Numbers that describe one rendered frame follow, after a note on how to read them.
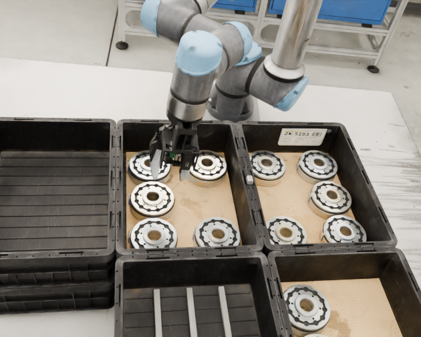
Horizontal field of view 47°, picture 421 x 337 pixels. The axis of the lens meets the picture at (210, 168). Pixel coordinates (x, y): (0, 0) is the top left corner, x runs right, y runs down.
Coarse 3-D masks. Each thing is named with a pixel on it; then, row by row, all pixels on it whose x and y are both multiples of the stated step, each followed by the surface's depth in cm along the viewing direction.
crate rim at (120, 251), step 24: (120, 120) 120; (144, 120) 121; (168, 120) 122; (216, 120) 125; (120, 144) 116; (240, 144) 120; (120, 168) 109; (240, 168) 114; (120, 192) 104; (120, 216) 102; (120, 240) 96
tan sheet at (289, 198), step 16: (288, 160) 132; (288, 176) 128; (336, 176) 131; (272, 192) 124; (288, 192) 124; (304, 192) 125; (272, 208) 120; (288, 208) 121; (304, 208) 121; (304, 224) 118; (320, 224) 118
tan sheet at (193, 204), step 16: (128, 160) 125; (128, 176) 121; (176, 176) 123; (128, 192) 118; (176, 192) 119; (192, 192) 120; (208, 192) 121; (224, 192) 121; (128, 208) 114; (176, 208) 116; (192, 208) 117; (208, 208) 117; (224, 208) 118; (128, 224) 111; (176, 224) 113; (192, 224) 113; (192, 240) 110
